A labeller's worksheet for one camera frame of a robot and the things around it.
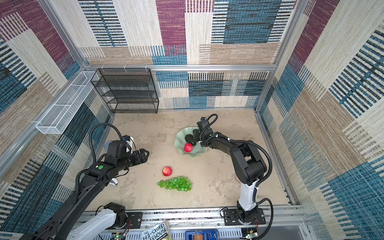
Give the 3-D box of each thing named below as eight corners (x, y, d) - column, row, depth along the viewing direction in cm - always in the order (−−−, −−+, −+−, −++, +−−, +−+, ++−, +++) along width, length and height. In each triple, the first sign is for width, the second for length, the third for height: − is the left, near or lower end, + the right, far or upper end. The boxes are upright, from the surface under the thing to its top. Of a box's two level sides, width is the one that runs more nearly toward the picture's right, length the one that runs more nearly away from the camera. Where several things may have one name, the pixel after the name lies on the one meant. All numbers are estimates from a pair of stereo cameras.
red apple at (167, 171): (162, 176, 88) (161, 173, 85) (163, 168, 91) (162, 166, 88) (171, 176, 88) (171, 173, 85) (172, 168, 91) (171, 166, 88)
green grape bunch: (158, 191, 83) (156, 188, 80) (159, 179, 87) (158, 176, 84) (192, 191, 83) (192, 188, 79) (192, 179, 87) (192, 176, 84)
